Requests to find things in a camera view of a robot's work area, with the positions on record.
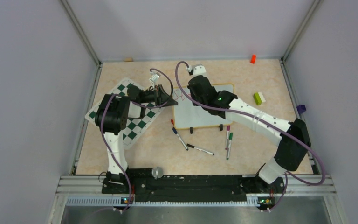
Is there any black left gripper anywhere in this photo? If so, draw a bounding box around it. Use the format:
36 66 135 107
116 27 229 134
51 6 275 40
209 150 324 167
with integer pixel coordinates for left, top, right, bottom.
139 84 178 107

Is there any yellow framed whiteboard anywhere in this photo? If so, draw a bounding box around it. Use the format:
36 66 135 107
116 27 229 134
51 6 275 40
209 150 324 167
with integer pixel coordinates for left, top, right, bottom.
172 87 232 129

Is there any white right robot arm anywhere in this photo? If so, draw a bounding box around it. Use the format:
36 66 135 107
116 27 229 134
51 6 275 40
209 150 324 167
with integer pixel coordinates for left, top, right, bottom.
187 75 310 192

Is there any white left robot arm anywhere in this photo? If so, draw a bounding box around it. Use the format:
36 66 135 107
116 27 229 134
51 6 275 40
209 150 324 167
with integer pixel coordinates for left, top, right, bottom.
94 84 178 193

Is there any blue whiteboard marker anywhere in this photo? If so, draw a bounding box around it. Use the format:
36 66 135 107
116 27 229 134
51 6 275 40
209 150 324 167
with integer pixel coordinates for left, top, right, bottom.
172 127 189 151

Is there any purple whiteboard marker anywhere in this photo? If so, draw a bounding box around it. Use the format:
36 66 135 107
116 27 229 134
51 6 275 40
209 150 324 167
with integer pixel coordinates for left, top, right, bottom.
225 125 230 150

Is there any green whiteboard marker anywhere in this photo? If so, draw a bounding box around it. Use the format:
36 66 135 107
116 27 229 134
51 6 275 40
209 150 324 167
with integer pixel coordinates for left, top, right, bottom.
226 132 234 160

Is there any black whiteboard marker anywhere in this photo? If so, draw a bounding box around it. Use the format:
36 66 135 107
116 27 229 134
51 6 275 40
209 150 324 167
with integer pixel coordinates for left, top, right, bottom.
186 144 215 156

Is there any green white chessboard mat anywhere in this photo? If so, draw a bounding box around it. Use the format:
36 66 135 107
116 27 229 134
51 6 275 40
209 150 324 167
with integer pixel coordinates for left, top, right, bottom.
85 78 164 150

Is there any small wooden cork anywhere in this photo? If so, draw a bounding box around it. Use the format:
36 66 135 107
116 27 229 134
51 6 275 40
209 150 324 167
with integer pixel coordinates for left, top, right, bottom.
124 57 134 62

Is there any green white toy brick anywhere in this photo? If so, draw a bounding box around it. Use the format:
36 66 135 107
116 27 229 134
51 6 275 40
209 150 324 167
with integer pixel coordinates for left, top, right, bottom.
253 92 266 105

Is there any orange toy block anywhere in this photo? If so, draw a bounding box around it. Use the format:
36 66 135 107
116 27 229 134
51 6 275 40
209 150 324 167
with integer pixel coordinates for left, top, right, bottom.
250 55 257 64

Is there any silver round knob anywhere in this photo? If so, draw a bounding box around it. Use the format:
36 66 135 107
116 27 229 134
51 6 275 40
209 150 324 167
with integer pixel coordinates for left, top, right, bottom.
151 167 164 179

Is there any purple toy block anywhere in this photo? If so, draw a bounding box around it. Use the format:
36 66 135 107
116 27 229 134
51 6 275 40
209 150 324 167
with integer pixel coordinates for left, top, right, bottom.
296 105 307 114

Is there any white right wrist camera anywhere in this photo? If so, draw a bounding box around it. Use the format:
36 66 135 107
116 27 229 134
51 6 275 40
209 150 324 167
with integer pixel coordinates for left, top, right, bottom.
187 64 207 77

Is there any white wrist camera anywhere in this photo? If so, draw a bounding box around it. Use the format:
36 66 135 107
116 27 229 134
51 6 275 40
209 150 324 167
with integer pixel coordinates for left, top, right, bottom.
149 71 160 87
187 64 207 77

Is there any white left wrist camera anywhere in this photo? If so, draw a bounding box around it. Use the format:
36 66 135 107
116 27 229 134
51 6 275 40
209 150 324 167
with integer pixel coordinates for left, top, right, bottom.
149 71 160 87

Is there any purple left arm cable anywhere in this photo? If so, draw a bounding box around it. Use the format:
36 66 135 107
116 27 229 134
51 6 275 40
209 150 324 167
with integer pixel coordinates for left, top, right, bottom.
100 68 174 205

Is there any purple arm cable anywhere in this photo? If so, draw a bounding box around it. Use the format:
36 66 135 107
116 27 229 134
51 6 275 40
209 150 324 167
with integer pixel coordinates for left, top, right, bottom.
175 61 326 212
100 68 174 205

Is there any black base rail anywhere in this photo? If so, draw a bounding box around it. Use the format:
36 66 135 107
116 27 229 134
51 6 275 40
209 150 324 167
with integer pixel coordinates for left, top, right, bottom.
102 168 284 203

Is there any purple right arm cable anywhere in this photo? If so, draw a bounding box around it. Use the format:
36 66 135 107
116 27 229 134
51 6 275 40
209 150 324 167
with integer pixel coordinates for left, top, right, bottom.
175 61 326 212

